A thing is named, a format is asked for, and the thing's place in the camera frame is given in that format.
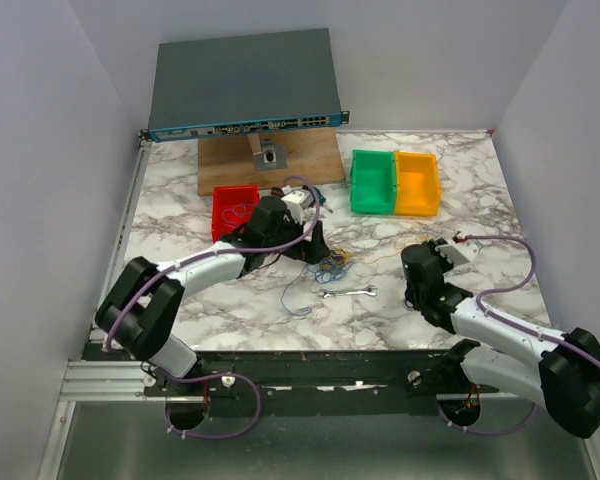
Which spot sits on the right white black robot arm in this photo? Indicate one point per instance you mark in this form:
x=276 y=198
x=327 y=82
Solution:
x=555 y=370

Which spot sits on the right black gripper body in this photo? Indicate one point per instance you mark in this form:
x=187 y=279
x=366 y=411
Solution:
x=445 y=264

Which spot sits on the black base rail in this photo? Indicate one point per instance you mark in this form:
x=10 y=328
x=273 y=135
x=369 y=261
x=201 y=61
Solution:
x=314 y=383

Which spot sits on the aluminium extrusion frame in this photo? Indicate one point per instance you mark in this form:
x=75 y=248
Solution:
x=99 y=381

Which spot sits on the green plastic bin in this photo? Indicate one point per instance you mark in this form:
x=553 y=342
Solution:
x=373 y=182

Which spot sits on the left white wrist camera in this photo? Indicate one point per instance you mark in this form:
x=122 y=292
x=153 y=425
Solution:
x=297 y=202

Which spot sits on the orange plastic bin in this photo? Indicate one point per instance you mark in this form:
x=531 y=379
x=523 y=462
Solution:
x=418 y=184

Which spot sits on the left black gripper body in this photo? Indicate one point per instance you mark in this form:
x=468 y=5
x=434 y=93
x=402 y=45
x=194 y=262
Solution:
x=289 y=230

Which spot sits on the green handled screwdriver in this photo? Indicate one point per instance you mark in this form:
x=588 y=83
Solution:
x=323 y=200

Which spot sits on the wooden board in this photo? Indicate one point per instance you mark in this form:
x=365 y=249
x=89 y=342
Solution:
x=228 y=161

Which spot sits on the red plastic bin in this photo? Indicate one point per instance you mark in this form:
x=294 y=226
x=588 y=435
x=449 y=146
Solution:
x=231 y=207

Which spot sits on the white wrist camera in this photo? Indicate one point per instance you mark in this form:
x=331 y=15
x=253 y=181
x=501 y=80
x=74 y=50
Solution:
x=466 y=250
x=297 y=202

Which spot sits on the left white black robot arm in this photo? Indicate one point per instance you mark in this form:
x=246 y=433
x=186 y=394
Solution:
x=140 y=309

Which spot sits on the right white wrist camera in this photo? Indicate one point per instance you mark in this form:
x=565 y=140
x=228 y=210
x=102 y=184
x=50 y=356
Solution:
x=466 y=250

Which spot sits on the grey metal bracket stand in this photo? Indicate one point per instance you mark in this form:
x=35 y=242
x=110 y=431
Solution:
x=266 y=154

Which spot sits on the silver open-end wrench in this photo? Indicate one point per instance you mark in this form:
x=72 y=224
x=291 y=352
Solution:
x=369 y=290

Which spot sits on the grey blue network switch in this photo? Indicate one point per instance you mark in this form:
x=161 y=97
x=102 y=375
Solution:
x=244 y=85

